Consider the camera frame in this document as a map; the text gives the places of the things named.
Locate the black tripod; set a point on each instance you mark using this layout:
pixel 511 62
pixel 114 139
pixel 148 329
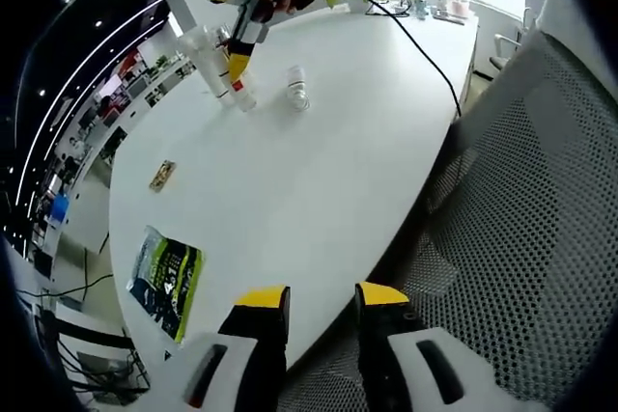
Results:
pixel 96 335

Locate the blue plastic bin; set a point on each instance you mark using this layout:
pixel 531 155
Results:
pixel 59 205

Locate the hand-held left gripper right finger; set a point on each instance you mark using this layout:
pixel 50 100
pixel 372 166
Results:
pixel 379 359

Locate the grey mesh office chair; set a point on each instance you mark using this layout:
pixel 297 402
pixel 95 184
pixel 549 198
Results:
pixel 531 238

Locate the small brown snack packet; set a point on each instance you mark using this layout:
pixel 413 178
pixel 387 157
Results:
pixel 162 176

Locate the blue cup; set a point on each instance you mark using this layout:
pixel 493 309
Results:
pixel 421 7

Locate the green black foil packet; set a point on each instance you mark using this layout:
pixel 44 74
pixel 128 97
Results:
pixel 169 286

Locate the pink container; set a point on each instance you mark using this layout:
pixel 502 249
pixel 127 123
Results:
pixel 458 9

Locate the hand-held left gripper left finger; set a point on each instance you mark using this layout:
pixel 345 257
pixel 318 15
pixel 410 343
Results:
pixel 261 339

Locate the tall white skincare tube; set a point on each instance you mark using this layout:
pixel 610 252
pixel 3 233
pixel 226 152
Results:
pixel 207 69

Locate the small white skincare tube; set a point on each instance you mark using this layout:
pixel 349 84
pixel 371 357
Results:
pixel 244 96

